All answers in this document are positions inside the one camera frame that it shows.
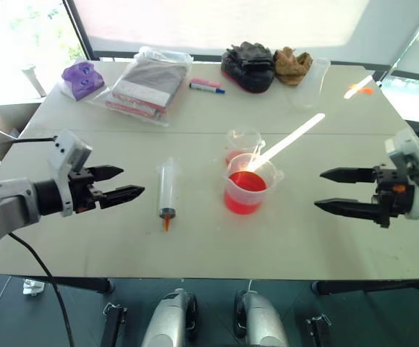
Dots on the black folding bracket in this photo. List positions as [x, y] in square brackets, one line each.
[112, 325]
[319, 330]

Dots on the pink marker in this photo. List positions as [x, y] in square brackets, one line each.
[205, 82]

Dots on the small orange plastic piece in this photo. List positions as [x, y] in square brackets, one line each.
[362, 89]

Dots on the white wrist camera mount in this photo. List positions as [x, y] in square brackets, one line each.
[410, 162]
[66, 153]

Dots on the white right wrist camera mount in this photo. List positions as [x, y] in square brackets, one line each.
[410, 162]

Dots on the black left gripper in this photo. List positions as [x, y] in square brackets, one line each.
[82, 191]

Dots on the clear plastic syringe orange tip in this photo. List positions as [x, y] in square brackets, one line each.
[167, 191]

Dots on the black glove pile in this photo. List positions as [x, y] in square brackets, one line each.
[249, 70]

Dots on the black table leg frame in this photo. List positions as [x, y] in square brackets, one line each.
[375, 287]

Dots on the beaker with red liquid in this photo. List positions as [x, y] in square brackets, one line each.
[247, 188]

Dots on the clear empty measuring cylinder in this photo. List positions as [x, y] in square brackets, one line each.
[310, 85]

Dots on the brown crumpled cloth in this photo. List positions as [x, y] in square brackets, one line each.
[291, 65]

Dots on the silver right robot leg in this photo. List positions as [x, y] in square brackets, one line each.
[260, 318]

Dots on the silver left robot leg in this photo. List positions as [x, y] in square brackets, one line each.
[171, 320]

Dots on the white power strip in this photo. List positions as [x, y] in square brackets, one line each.
[32, 287]

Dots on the black window frame post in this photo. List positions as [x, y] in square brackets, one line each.
[77, 29]

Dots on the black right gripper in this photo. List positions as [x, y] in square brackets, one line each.
[390, 195]

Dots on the clear bag with grey cloth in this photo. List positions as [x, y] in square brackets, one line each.
[147, 85]

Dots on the purple tissue pack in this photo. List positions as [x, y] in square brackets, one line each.
[82, 77]

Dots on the silver robot leg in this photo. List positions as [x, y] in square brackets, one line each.
[171, 320]
[260, 318]

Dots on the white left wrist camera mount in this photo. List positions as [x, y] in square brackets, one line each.
[66, 153]

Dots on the blue whiteboard marker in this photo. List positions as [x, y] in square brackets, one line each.
[206, 88]

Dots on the small clear plastic beaker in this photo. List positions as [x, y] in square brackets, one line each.
[243, 141]

